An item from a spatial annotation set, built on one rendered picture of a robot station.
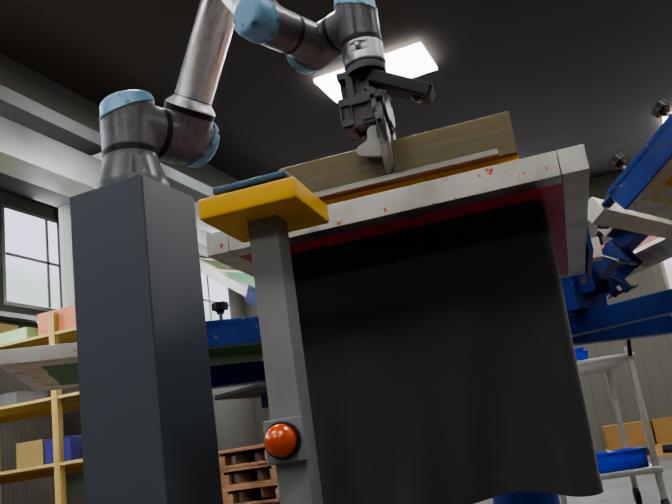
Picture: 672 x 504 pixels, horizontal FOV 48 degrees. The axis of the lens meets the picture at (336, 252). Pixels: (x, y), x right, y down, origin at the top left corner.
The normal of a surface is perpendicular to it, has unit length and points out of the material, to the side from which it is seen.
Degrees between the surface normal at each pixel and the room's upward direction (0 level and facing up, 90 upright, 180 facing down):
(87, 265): 90
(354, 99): 90
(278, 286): 90
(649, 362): 90
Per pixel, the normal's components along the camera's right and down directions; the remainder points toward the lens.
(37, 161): 0.91, -0.23
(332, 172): -0.29, -0.20
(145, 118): 0.72, -0.28
